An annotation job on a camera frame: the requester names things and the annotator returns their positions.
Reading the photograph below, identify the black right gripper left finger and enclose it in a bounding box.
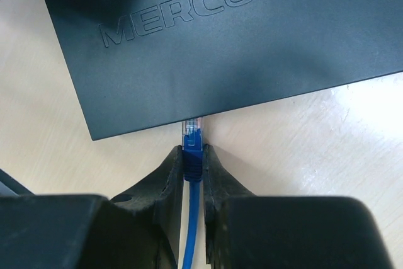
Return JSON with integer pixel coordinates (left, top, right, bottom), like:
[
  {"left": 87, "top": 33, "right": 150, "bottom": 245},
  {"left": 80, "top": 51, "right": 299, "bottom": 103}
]
[{"left": 1, "top": 146, "right": 183, "bottom": 268}]

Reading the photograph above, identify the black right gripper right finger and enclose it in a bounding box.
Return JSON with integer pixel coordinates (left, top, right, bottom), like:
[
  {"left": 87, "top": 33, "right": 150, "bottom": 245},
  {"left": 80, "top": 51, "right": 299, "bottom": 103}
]
[{"left": 202, "top": 145, "right": 393, "bottom": 268}]

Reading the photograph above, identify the black switch box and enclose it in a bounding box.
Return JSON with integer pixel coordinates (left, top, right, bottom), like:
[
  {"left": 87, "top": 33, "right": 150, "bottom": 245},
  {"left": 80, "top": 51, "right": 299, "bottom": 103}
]
[{"left": 45, "top": 0, "right": 402, "bottom": 140}]

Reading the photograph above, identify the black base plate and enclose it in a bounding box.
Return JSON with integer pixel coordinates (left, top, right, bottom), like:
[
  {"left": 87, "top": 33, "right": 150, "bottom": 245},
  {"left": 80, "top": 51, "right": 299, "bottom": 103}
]
[{"left": 0, "top": 169, "right": 33, "bottom": 197}]

